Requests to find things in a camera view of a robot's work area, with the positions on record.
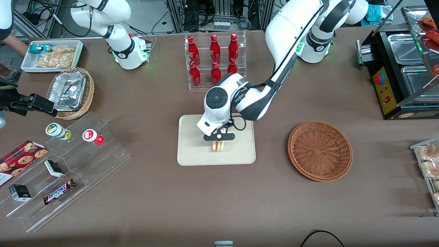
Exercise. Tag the beige rectangular serving tray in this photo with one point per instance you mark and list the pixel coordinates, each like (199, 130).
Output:
(192, 154)

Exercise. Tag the black food warmer machine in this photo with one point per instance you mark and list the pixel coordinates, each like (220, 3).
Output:
(380, 48)

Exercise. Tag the grey device edge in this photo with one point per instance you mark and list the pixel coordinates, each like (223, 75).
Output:
(223, 244)

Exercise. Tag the red plaid cookie box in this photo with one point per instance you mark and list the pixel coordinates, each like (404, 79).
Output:
(20, 159)

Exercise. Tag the small stainless steel pan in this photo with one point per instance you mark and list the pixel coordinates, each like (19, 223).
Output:
(404, 48)

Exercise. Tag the bagged pastry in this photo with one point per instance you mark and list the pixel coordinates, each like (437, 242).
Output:
(429, 168)
(428, 152)

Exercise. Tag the teal snack packet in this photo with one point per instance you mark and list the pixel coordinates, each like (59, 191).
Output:
(37, 48)

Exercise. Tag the teal plastic bag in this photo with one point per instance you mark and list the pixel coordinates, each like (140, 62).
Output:
(377, 13)

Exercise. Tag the aluminium equipment frame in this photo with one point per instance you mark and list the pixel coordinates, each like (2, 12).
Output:
(178, 13)

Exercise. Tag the clear acrylic stepped display shelf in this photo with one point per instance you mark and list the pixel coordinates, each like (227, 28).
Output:
(99, 161)

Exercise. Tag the red emergency stop button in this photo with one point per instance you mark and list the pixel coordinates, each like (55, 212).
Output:
(379, 79)

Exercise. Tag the Snickers chocolate bar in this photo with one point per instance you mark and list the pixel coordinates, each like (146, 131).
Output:
(59, 192)

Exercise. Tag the black box with Face print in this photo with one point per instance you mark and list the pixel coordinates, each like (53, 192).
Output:
(20, 192)

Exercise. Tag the triangle sandwich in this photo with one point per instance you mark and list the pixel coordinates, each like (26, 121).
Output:
(218, 146)

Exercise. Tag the aluminium foil container stack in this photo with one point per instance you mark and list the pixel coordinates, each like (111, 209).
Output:
(68, 91)

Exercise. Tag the white plastic bin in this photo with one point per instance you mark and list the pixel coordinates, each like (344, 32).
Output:
(29, 65)

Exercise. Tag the large stainless steel pan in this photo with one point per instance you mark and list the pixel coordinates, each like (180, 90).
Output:
(416, 82)

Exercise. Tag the red lidded yogurt cup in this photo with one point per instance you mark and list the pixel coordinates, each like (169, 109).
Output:
(91, 135)

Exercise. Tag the red cola bottle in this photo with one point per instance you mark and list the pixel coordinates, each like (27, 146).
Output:
(193, 49)
(214, 48)
(232, 68)
(195, 75)
(233, 48)
(215, 73)

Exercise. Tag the black box with white text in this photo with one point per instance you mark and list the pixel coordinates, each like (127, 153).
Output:
(54, 168)

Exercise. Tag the green lidded yogurt cup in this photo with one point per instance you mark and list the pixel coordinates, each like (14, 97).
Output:
(55, 129)

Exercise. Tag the light wicker basket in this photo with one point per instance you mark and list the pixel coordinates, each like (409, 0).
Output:
(90, 92)

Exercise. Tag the brown round wicker basket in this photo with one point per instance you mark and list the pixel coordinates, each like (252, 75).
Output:
(319, 151)

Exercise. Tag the clear acrylic bottle rack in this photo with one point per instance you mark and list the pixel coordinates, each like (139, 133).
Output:
(205, 58)

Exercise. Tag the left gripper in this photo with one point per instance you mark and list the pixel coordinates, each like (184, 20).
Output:
(229, 124)

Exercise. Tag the clear bag of crackers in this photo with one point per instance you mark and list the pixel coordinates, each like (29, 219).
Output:
(56, 58)

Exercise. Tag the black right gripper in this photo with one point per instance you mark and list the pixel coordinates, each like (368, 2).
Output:
(17, 102)

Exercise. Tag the person in white shirt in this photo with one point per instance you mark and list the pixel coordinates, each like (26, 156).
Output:
(13, 44)

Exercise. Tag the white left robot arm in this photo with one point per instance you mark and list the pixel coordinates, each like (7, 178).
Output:
(288, 27)

